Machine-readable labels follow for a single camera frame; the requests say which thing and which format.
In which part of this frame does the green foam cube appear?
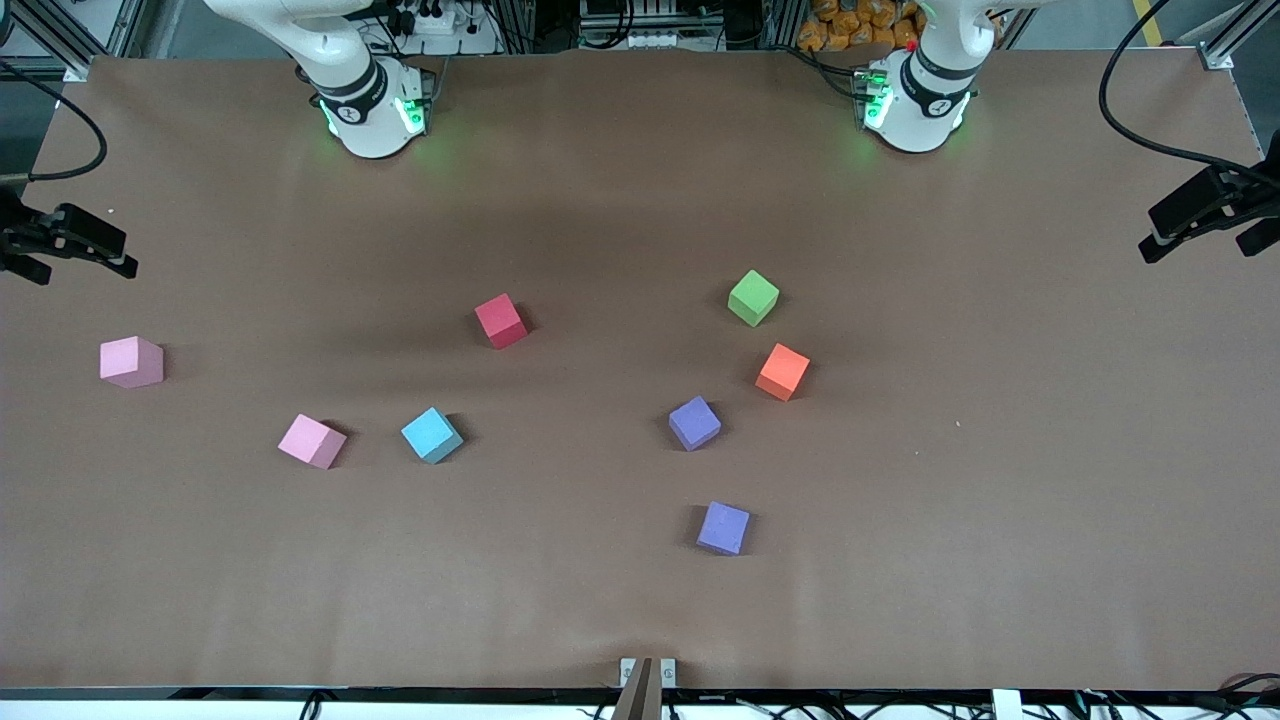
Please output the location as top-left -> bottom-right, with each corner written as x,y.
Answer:
727,269 -> 781,329

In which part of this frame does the black cable bundle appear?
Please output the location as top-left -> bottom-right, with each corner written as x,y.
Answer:
1075,672 -> 1280,720

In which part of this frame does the brown table cover sheet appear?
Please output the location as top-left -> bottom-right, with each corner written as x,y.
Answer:
0,48 -> 1280,693

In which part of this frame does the blue foam cube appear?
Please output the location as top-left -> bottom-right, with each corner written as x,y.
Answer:
400,406 -> 465,465

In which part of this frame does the orange fruit pile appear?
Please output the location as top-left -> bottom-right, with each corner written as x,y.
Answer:
797,0 -> 926,53

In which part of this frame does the electronic equipment rack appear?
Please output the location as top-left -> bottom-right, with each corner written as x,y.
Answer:
578,0 -> 691,51

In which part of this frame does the aluminium frame profile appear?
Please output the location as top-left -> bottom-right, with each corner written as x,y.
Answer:
0,0 -> 151,83
1195,0 -> 1280,73

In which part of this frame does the slanted metal post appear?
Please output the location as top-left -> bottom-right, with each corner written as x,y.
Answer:
610,657 -> 665,720

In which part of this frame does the orange foam cube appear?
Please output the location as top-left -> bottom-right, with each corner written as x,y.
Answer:
755,342 -> 812,403

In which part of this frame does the silver metal bracket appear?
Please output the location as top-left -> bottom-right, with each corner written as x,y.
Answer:
619,657 -> 677,689

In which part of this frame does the purple foam cube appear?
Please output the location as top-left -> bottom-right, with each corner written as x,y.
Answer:
667,395 -> 723,453
696,500 -> 752,557

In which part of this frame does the red foam cube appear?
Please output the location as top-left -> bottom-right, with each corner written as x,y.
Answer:
473,292 -> 530,351

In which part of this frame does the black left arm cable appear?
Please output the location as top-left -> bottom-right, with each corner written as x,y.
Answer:
1098,0 -> 1280,187

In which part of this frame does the white power strip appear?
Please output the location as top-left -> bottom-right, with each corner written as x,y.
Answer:
358,0 -> 501,57

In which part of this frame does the pink foam cube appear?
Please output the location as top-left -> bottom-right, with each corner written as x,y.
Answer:
277,413 -> 349,471
99,336 -> 165,390

